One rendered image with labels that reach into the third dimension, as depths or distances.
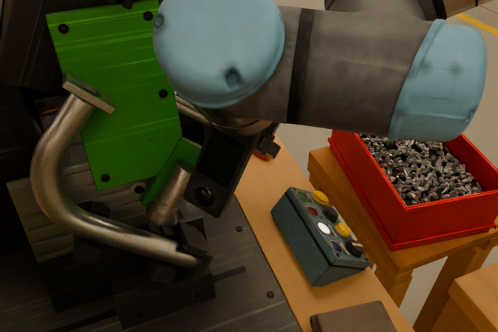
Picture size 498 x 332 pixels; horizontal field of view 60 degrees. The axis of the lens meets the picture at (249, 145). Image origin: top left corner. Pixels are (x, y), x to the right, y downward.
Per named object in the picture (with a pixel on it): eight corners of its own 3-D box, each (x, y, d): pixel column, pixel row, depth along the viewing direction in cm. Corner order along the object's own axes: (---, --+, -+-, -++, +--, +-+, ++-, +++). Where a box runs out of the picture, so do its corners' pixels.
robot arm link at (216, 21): (285, 106, 22) (127, 86, 23) (286, 138, 33) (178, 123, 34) (306, -36, 23) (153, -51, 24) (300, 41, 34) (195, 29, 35)
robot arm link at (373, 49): (465, -15, 30) (309, -30, 31) (513, 62, 22) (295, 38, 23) (430, 81, 35) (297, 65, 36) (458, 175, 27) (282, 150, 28)
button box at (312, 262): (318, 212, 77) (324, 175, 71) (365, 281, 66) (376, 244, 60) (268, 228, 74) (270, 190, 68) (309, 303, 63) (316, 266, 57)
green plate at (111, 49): (175, 144, 62) (146, -7, 53) (188, 169, 55) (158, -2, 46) (94, 164, 59) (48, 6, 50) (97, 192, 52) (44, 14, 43)
